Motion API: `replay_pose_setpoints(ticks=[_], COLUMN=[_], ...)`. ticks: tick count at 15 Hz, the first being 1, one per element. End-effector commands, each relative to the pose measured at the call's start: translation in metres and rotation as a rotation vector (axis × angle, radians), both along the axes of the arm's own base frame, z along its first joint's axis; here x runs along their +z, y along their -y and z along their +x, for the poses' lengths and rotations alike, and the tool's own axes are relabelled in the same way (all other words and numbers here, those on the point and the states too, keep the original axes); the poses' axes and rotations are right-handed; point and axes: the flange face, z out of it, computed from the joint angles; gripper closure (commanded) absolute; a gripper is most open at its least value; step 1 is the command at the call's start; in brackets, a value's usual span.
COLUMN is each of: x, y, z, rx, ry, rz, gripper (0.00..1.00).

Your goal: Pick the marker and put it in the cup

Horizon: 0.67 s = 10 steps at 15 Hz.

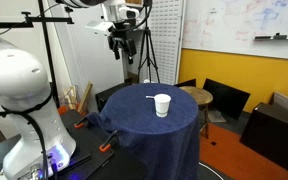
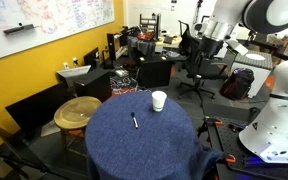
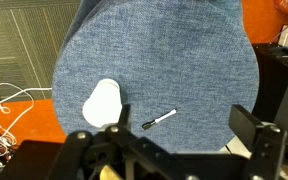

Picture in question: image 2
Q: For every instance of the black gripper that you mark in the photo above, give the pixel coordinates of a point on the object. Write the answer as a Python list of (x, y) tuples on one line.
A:
[(211, 46)]

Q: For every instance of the white marker with black cap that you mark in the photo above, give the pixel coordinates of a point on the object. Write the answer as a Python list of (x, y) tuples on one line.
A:
[(134, 120)]

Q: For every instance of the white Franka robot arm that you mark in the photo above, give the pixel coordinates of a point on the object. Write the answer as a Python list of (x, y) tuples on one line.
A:
[(274, 133)]

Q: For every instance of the black perforated robot base table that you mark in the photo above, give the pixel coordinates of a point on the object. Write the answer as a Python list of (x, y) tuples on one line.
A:
[(230, 140)]

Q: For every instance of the white paper cup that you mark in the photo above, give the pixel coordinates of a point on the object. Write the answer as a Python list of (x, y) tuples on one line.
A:
[(158, 100)]

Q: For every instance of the black mesh office chair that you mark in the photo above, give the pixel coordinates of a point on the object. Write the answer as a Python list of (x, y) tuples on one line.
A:
[(195, 63)]

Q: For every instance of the light wooden desk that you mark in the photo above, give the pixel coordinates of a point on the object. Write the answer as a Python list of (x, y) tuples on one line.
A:
[(170, 41)]

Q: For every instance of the black and red backpack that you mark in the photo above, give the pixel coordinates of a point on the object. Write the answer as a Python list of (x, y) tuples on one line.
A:
[(237, 83)]

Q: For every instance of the white cabinet with grey top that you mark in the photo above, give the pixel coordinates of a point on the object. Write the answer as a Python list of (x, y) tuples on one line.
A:
[(259, 68)]

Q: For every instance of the black box desk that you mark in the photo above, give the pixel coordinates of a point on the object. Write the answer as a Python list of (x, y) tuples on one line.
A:
[(155, 71)]

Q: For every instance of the grey cloth covered table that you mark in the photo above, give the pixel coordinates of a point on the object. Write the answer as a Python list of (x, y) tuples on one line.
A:
[(140, 45)]

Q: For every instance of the orange clamp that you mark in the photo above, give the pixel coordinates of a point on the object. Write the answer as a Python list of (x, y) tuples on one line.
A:
[(230, 158), (214, 121)]

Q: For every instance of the white power strip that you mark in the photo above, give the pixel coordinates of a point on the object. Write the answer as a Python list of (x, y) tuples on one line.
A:
[(121, 72)]

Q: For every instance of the black computer tower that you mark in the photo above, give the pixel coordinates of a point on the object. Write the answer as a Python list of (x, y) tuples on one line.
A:
[(111, 46)]

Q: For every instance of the small black monitor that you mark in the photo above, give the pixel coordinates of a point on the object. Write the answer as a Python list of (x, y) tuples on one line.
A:
[(92, 58)]

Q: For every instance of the black cabinet with white top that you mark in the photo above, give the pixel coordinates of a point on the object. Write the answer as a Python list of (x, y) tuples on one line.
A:
[(92, 85)]

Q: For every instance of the blue table cloth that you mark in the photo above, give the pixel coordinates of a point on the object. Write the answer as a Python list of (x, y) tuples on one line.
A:
[(140, 150)]

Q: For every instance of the round wooden stool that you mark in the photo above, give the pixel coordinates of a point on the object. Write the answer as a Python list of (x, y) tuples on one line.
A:
[(75, 113)]

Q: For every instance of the large black flat monitor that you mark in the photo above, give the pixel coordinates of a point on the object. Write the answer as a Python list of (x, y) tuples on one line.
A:
[(37, 108)]

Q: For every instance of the black tripod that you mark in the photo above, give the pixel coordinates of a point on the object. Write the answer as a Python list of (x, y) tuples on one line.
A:
[(10, 153)]

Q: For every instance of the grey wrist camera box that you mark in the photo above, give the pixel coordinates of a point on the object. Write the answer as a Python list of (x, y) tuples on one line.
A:
[(237, 46)]

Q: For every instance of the white wall outlet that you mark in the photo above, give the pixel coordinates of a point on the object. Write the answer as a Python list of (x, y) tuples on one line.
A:
[(75, 61), (66, 65)]

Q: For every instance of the wall whiteboard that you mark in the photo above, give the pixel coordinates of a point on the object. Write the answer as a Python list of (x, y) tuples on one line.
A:
[(34, 23)]

